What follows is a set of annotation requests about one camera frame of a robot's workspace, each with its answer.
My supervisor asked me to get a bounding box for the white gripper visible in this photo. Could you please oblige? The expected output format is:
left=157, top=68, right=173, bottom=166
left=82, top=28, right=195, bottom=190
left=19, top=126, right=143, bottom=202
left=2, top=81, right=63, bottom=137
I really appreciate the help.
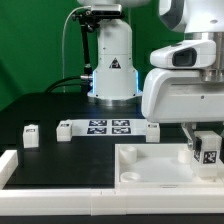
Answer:
left=141, top=68, right=224, bottom=150

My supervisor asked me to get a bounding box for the white square tabletop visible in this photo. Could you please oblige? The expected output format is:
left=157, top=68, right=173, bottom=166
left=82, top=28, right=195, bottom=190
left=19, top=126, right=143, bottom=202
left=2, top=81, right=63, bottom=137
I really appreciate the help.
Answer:
left=115, top=144, right=224, bottom=189

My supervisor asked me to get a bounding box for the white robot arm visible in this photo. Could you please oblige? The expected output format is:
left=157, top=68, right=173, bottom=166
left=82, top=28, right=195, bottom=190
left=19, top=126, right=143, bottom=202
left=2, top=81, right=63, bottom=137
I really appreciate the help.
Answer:
left=74, top=0, right=224, bottom=150

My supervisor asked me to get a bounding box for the fiducial tag sheet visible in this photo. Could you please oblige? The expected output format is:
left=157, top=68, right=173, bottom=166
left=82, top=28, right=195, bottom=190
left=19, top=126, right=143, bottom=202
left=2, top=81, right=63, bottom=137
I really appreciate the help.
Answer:
left=72, top=119, right=146, bottom=136

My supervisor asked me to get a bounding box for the white fence obstacle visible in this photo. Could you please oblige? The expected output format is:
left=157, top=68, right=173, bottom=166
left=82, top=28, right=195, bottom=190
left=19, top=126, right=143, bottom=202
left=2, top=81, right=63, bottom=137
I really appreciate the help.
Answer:
left=0, top=150, right=224, bottom=216

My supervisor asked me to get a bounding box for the black cable bundle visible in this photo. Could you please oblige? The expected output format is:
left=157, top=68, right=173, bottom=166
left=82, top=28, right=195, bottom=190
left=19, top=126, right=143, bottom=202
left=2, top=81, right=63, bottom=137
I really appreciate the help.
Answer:
left=44, top=75, right=93, bottom=94

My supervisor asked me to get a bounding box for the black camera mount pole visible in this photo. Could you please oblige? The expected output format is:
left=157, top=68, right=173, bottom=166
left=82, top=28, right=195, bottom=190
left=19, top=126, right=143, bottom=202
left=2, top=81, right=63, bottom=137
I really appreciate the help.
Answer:
left=72, top=9, right=99, bottom=75

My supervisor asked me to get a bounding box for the grey camera bar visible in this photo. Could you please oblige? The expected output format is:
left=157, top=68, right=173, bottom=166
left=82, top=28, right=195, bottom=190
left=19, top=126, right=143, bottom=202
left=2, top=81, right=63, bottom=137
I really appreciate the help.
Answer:
left=90, top=4, right=122, bottom=16

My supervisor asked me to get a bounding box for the white cable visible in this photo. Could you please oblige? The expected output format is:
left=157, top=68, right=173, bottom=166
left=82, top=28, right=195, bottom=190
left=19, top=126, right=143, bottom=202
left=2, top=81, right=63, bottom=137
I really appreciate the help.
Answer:
left=61, top=5, right=92, bottom=94

